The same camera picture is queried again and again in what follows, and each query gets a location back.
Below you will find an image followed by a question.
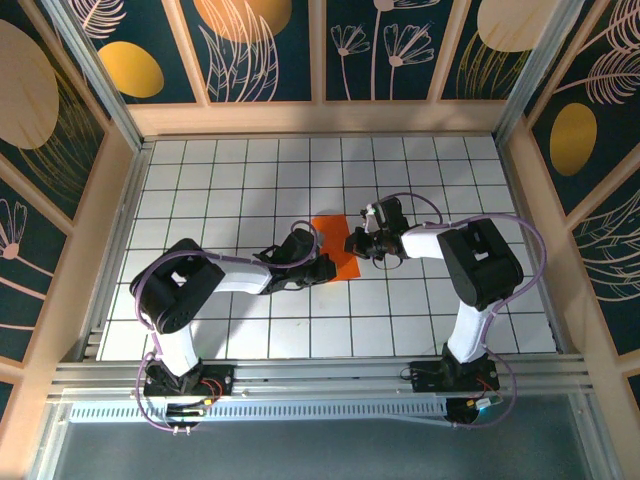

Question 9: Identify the perforated grey cable duct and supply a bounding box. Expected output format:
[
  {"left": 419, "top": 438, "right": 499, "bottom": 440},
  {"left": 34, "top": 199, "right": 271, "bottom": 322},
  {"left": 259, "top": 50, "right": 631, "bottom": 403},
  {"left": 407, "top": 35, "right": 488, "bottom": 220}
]
[{"left": 67, "top": 399, "right": 449, "bottom": 424}]

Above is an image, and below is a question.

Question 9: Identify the aluminium corner post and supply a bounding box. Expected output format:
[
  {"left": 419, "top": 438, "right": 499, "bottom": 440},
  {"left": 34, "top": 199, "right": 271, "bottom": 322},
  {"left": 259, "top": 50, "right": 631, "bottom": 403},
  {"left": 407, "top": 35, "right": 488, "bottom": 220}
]
[
  {"left": 492, "top": 0, "right": 601, "bottom": 144},
  {"left": 39, "top": 0, "right": 151, "bottom": 154}
]

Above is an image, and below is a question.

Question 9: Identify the white grid mat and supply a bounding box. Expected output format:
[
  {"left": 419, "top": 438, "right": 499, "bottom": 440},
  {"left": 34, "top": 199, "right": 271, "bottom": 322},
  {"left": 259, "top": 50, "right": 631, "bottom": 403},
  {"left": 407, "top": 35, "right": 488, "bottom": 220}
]
[{"left": 97, "top": 137, "right": 561, "bottom": 361}]

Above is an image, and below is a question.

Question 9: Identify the aluminium side rail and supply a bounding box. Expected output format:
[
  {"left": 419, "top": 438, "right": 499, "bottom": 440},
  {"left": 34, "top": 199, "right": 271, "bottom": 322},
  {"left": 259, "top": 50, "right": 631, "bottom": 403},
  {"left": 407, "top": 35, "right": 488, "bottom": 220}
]
[
  {"left": 494, "top": 137, "right": 576, "bottom": 359},
  {"left": 79, "top": 139, "right": 156, "bottom": 361}
]

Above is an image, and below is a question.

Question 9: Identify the long aluminium mounting rail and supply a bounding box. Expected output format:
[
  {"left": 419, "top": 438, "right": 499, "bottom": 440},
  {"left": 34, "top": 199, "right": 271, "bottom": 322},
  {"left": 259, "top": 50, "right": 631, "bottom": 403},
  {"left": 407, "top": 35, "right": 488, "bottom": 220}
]
[{"left": 47, "top": 353, "right": 594, "bottom": 401}]

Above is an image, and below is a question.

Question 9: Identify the purple cable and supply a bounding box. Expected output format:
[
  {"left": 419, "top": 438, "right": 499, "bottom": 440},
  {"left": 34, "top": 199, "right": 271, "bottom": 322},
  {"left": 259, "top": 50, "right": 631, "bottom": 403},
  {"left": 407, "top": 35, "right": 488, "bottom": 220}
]
[
  {"left": 384, "top": 192, "right": 547, "bottom": 431},
  {"left": 133, "top": 219, "right": 321, "bottom": 434}
]

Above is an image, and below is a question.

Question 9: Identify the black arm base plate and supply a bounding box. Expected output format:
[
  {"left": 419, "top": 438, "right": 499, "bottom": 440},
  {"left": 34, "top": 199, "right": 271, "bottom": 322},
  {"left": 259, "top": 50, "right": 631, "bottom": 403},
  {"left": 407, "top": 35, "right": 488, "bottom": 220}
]
[
  {"left": 399, "top": 360, "right": 501, "bottom": 394},
  {"left": 143, "top": 363, "right": 236, "bottom": 397}
]

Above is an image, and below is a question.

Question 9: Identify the orange paper sheet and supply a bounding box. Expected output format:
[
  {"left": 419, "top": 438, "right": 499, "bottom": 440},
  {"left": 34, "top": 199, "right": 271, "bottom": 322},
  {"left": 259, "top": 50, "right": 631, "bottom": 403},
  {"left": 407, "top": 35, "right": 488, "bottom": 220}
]
[{"left": 309, "top": 213, "right": 362, "bottom": 285}]

